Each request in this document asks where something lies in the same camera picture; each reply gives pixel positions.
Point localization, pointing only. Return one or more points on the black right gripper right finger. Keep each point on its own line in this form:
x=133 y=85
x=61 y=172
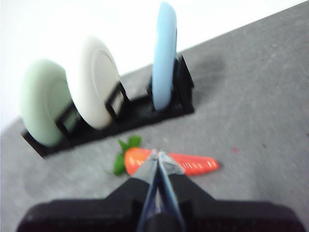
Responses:
x=229 y=216

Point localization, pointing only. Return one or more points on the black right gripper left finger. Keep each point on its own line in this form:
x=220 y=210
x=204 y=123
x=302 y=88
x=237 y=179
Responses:
x=96 y=215

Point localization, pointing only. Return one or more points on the orange plastic carrot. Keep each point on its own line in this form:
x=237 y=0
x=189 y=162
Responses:
x=134 y=160

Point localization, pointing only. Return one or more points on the green plate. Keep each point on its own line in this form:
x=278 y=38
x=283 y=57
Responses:
x=41 y=101

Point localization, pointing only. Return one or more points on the black plate rack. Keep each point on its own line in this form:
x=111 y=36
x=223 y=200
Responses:
x=135 y=114

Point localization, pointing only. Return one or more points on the cream plate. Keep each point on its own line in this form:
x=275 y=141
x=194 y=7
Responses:
x=93 y=82

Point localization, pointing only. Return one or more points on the blue plate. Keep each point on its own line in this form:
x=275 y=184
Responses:
x=164 y=60

